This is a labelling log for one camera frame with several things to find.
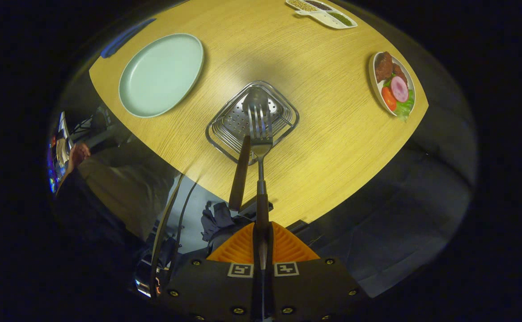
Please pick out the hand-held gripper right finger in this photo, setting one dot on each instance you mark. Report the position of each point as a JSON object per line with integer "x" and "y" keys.
{"x": 314, "y": 286}

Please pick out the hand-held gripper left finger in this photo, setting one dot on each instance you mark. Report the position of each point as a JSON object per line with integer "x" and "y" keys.
{"x": 211, "y": 286}

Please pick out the dark crumpled cloth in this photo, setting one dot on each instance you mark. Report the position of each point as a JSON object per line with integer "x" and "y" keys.
{"x": 218, "y": 219}

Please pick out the person's beige trousers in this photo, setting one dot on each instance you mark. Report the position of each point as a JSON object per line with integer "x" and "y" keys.
{"x": 126, "y": 188}

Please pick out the black backdrop cloth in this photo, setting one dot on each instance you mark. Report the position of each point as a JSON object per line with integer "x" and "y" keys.
{"x": 422, "y": 201}

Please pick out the green lettuce leaf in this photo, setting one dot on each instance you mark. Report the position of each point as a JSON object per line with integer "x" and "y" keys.
{"x": 406, "y": 109}

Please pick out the red tomato slice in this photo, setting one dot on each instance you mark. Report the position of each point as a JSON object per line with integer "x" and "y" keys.
{"x": 388, "y": 99}

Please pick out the white plate of food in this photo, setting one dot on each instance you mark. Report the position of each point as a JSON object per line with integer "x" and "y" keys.
{"x": 375, "y": 89}

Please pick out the pink ham slice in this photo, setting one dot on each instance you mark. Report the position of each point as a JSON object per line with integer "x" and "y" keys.
{"x": 399, "y": 88}

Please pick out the pale green plate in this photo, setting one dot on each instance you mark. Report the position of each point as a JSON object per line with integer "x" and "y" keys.
{"x": 160, "y": 76}

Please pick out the brown meat piece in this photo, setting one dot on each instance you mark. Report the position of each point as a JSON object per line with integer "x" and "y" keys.
{"x": 384, "y": 67}
{"x": 400, "y": 74}

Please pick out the blue folded cloth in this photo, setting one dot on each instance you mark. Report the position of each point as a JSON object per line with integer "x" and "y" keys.
{"x": 117, "y": 44}

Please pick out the white divided bean dish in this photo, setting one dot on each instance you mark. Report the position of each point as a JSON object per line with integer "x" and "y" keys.
{"x": 323, "y": 18}

